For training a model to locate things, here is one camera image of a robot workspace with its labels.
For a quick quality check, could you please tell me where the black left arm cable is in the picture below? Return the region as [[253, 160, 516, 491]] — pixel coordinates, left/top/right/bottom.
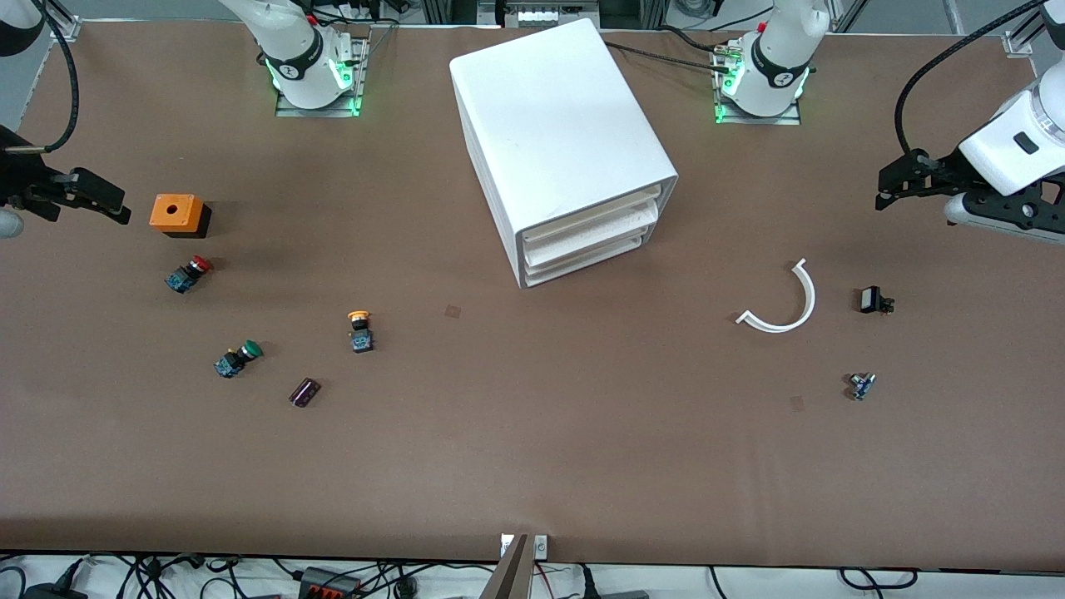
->
[[894, 0, 1051, 159]]

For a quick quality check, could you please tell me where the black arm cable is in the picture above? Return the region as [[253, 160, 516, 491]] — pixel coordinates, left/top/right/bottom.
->
[[0, 0, 80, 156], [894, 0, 1051, 159]]

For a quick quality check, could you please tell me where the white curved plastic strip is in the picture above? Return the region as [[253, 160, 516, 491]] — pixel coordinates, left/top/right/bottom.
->
[[736, 259, 816, 334]]

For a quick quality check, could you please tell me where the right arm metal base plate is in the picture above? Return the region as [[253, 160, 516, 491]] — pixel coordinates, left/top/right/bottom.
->
[[275, 37, 369, 117]]

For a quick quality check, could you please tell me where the red push button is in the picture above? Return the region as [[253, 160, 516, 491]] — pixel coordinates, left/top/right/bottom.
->
[[165, 256, 214, 294]]

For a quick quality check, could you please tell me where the black cable loop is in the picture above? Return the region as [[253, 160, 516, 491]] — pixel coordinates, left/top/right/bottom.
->
[[839, 567, 919, 592]]

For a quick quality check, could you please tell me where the white background device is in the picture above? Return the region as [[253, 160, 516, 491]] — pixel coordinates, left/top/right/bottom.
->
[[478, 0, 602, 30]]

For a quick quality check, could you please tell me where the orange button box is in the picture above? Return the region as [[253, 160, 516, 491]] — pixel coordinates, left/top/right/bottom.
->
[[150, 194, 212, 240]]

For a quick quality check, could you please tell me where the green push button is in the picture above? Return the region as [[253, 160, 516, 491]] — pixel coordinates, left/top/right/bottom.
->
[[215, 340, 264, 379]]

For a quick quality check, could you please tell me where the black cable on table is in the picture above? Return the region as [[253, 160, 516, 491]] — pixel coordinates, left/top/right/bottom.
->
[[603, 40, 737, 74]]

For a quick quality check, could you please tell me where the black orange power strip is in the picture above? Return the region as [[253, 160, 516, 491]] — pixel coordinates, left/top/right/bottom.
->
[[298, 567, 363, 599]]

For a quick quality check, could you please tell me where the brown table cover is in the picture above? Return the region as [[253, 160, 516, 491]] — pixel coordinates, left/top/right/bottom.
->
[[0, 18, 1065, 575]]

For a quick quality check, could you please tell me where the aluminium frame profile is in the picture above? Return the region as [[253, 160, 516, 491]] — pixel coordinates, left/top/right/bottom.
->
[[33, 0, 82, 42], [1003, 0, 1065, 57]]

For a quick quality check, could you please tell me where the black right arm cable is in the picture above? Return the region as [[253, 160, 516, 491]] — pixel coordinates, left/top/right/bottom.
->
[[0, 0, 80, 156]]

